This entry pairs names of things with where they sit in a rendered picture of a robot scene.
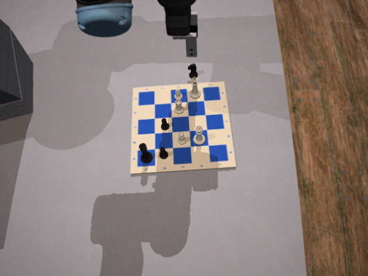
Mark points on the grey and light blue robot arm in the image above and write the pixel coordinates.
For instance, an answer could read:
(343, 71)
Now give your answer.
(104, 18)

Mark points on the white pawn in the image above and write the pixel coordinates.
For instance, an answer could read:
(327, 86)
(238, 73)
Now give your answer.
(178, 95)
(181, 139)

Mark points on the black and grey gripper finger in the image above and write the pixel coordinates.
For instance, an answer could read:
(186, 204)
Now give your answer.
(194, 23)
(191, 46)

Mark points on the white chess queen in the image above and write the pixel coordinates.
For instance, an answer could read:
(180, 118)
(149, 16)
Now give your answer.
(199, 139)

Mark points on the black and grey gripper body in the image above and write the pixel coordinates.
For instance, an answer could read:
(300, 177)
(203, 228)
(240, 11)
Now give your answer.
(177, 16)

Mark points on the blue and cream chessboard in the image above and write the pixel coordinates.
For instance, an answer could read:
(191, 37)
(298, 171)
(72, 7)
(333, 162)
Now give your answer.
(210, 111)

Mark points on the white chess king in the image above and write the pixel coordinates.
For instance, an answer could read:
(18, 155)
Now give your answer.
(195, 93)

